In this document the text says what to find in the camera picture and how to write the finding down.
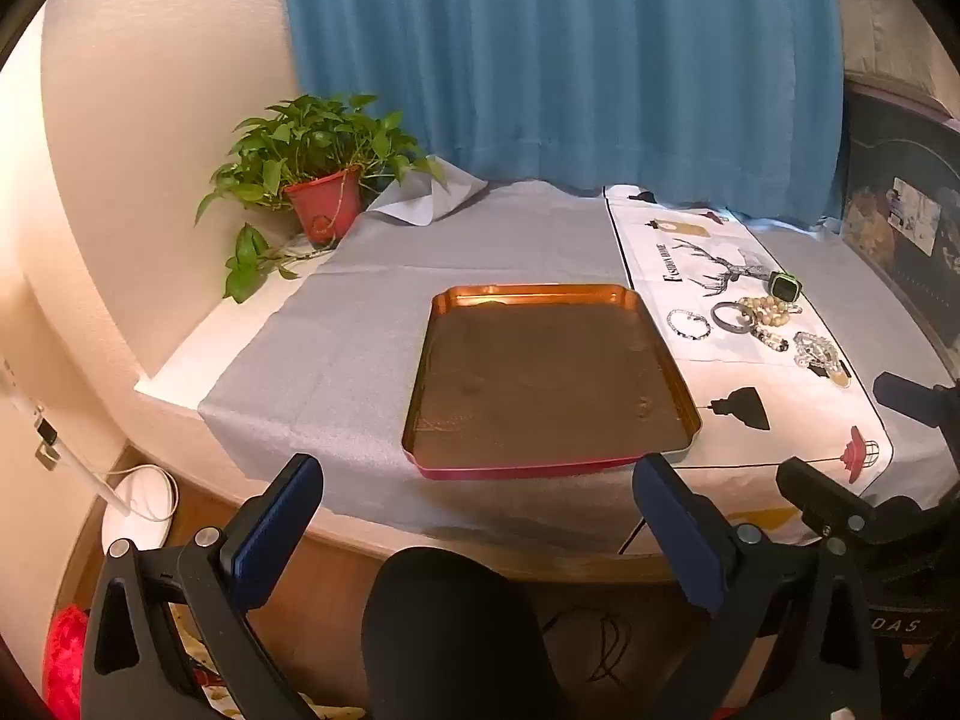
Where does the blue curtain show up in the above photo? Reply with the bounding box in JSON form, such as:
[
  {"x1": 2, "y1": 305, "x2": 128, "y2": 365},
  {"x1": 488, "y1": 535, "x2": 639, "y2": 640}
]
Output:
[{"x1": 279, "y1": 0, "x2": 845, "y2": 230}]

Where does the grey table cloth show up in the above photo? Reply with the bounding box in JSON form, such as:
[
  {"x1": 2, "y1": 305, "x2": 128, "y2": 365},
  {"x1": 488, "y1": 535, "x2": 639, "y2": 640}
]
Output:
[{"x1": 196, "y1": 161, "x2": 960, "y2": 541}]

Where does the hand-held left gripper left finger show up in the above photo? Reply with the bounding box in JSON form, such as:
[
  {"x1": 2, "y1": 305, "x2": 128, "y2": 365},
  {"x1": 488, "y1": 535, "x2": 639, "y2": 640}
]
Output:
[{"x1": 81, "y1": 453, "x2": 325, "y2": 720}]

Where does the dark plastic storage box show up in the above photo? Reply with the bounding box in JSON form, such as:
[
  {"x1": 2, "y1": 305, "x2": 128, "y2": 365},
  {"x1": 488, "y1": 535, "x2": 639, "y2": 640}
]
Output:
[{"x1": 840, "y1": 75, "x2": 960, "y2": 383}]

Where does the green smartwatch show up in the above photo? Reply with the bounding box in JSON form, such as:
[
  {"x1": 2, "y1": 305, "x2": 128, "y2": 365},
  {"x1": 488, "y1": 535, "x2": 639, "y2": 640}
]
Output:
[{"x1": 765, "y1": 270, "x2": 805, "y2": 305}]

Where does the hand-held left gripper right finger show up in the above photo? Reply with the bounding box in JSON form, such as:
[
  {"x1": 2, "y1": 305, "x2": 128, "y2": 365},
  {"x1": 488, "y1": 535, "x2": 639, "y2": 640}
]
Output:
[{"x1": 631, "y1": 453, "x2": 884, "y2": 720}]

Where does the green plant in red pot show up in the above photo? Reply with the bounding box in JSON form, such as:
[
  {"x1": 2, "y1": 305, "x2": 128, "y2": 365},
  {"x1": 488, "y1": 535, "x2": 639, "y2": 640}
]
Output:
[{"x1": 195, "y1": 94, "x2": 451, "y2": 305}]

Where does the white floor lamp stand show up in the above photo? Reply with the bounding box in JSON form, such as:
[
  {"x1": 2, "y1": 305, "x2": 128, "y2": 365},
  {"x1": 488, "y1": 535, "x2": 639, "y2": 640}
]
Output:
[{"x1": 0, "y1": 356, "x2": 181, "y2": 563}]

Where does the black and grey bead bracelet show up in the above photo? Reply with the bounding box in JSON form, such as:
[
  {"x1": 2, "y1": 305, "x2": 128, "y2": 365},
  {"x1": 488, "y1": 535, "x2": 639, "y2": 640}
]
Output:
[{"x1": 666, "y1": 307, "x2": 712, "y2": 342}]

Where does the grey bangle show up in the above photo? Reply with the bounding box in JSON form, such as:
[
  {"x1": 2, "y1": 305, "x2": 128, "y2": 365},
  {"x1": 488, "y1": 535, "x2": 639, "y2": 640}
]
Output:
[{"x1": 711, "y1": 300, "x2": 755, "y2": 332}]

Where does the white printed table runner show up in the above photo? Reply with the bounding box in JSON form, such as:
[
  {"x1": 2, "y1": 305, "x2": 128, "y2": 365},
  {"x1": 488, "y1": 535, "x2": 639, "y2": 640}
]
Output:
[{"x1": 604, "y1": 184, "x2": 897, "y2": 548}]

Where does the clear crystal bead bracelet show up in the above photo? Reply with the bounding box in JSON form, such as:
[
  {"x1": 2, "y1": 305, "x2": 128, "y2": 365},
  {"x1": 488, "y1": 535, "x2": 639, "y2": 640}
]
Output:
[{"x1": 793, "y1": 330, "x2": 845, "y2": 372}]

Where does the black chair back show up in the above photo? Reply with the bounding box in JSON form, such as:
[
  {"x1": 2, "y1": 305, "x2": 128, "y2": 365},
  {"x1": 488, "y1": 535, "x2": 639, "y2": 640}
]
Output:
[{"x1": 361, "y1": 546, "x2": 563, "y2": 720}]

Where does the black floor cable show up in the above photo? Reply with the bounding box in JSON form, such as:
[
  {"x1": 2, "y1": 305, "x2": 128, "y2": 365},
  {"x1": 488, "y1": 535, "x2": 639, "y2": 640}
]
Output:
[{"x1": 544, "y1": 607, "x2": 635, "y2": 683}]

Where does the orange metal tray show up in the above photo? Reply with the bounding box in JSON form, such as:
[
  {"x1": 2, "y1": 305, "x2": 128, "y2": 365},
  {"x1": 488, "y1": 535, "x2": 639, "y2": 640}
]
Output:
[{"x1": 401, "y1": 283, "x2": 702, "y2": 481}]

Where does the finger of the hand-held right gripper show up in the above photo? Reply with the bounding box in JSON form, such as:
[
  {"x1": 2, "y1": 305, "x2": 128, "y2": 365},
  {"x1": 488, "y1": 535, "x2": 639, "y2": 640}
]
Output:
[
  {"x1": 872, "y1": 371, "x2": 960, "y2": 430},
  {"x1": 776, "y1": 456, "x2": 905, "y2": 545}
]

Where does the red floral cloth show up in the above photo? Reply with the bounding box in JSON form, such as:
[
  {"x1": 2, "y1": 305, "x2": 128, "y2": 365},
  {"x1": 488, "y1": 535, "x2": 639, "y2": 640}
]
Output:
[{"x1": 41, "y1": 604, "x2": 95, "y2": 720}]

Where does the wooden bead bracelet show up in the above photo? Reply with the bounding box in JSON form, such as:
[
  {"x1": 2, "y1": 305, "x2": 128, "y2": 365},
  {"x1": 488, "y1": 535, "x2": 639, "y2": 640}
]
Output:
[{"x1": 739, "y1": 295, "x2": 800, "y2": 327}]

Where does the black plug adapter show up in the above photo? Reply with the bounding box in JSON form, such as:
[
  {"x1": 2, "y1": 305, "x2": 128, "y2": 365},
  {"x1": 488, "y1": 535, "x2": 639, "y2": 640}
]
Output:
[{"x1": 31, "y1": 420, "x2": 62, "y2": 472}]

